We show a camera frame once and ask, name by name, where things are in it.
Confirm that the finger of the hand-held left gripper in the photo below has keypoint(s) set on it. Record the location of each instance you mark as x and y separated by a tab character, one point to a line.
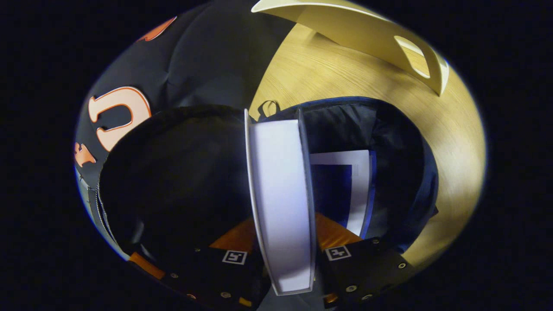
147	265

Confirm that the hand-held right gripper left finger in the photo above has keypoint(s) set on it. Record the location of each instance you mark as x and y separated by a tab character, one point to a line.
216	276

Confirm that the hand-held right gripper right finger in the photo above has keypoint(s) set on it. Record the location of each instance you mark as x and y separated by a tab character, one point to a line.
367	268

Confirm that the blue cover book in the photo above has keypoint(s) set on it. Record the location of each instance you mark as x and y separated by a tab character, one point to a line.
332	190

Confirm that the white spine book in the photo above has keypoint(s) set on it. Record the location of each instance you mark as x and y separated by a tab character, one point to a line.
281	194

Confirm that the blue schoolbag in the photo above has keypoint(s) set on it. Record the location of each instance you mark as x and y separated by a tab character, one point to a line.
402	142

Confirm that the white bookshelf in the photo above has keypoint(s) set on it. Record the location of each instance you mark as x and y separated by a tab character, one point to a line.
345	26

